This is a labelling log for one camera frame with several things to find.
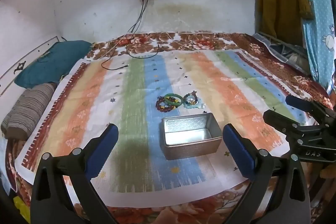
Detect yellow and black bead bracelet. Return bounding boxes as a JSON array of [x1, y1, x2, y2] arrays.
[[184, 92, 200, 106]]

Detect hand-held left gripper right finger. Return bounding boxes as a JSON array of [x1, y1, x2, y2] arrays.
[[223, 123, 309, 224]]

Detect striped pastel cloth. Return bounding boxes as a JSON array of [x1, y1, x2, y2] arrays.
[[14, 49, 319, 206]]

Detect pale stone bead bracelet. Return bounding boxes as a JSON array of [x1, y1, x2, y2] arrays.
[[184, 98, 207, 109]]

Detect white decorated headboard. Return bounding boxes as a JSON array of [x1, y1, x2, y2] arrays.
[[0, 35, 65, 96]]

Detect clear plastic storage bag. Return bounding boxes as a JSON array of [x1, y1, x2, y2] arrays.
[[253, 32, 315, 75]]

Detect silver tin box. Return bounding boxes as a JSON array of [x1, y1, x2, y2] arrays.
[[159, 112, 223, 161]]

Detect brown floral blanket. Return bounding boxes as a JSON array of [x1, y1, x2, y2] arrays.
[[5, 32, 334, 224]]

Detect brown striped rolled blanket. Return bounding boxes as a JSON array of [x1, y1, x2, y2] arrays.
[[1, 83, 57, 140]]

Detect blue dotted hanging cloth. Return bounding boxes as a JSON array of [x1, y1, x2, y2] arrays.
[[262, 0, 336, 91]]

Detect yellow plastic item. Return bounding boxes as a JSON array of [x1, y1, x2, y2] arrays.
[[13, 196, 31, 222]]

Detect teal pillow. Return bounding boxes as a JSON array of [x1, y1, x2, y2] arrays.
[[14, 40, 93, 89]]

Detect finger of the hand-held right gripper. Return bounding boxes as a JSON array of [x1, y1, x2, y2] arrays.
[[285, 94, 336, 119], [263, 109, 319, 135]]

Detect red-brown bead bracelet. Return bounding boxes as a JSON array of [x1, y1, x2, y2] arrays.
[[156, 97, 176, 112]]

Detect black looped cable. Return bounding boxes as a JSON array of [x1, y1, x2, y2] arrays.
[[126, 0, 165, 59]]

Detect green jade bangle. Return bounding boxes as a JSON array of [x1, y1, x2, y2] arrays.
[[164, 93, 184, 106]]

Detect black cable with connector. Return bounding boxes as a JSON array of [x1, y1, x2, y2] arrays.
[[101, 0, 150, 71]]

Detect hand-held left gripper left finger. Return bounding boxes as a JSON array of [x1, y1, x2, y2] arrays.
[[31, 123, 119, 224]]

